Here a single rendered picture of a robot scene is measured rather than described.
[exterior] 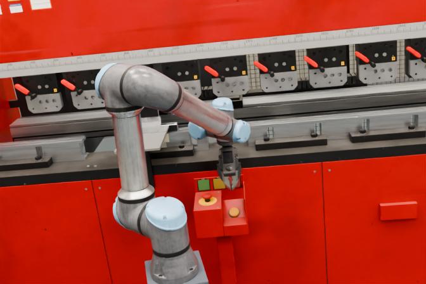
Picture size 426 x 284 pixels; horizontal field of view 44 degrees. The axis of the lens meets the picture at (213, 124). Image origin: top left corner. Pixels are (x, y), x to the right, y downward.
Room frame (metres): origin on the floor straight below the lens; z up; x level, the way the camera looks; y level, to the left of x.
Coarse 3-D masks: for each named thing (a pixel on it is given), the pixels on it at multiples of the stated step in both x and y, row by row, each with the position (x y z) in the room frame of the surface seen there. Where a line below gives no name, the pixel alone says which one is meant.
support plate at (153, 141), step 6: (162, 126) 2.16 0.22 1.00; (168, 126) 2.16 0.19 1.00; (156, 132) 2.09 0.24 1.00; (162, 132) 2.08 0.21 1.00; (144, 138) 2.03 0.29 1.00; (150, 138) 2.03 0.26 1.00; (156, 138) 2.02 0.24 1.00; (162, 138) 2.01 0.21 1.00; (144, 144) 1.97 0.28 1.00; (150, 144) 1.96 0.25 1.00; (156, 144) 1.95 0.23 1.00; (150, 150) 1.91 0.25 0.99
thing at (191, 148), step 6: (156, 150) 2.13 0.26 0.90; (162, 150) 2.12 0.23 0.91; (168, 150) 2.11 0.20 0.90; (174, 150) 2.10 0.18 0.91; (180, 150) 2.10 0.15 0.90; (186, 150) 2.09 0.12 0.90; (192, 150) 2.09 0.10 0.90; (150, 156) 2.11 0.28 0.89; (156, 156) 2.11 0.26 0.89; (162, 156) 2.10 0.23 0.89; (168, 156) 2.10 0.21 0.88; (174, 156) 2.10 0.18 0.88; (180, 156) 2.10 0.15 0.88; (186, 156) 2.10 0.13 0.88
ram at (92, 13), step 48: (0, 0) 2.20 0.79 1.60; (96, 0) 2.17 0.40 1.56; (144, 0) 2.15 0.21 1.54; (192, 0) 2.13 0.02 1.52; (240, 0) 2.11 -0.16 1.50; (288, 0) 2.10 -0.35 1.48; (336, 0) 2.08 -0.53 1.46; (384, 0) 2.06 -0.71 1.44; (0, 48) 2.21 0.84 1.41; (48, 48) 2.19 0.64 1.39; (96, 48) 2.17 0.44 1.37; (144, 48) 2.15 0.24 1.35; (240, 48) 2.11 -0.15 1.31; (288, 48) 2.10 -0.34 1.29
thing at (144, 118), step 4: (144, 108) 2.18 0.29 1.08; (148, 108) 2.18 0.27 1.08; (152, 108) 2.18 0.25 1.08; (140, 112) 2.19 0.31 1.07; (144, 112) 2.18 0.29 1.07; (148, 112) 2.18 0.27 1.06; (152, 112) 2.18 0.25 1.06; (156, 112) 2.18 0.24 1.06; (144, 116) 2.19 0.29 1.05; (148, 116) 2.18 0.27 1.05; (152, 116) 2.18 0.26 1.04; (156, 116) 2.18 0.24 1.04; (144, 120) 2.19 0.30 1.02; (148, 120) 2.19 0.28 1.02; (152, 120) 2.19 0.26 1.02
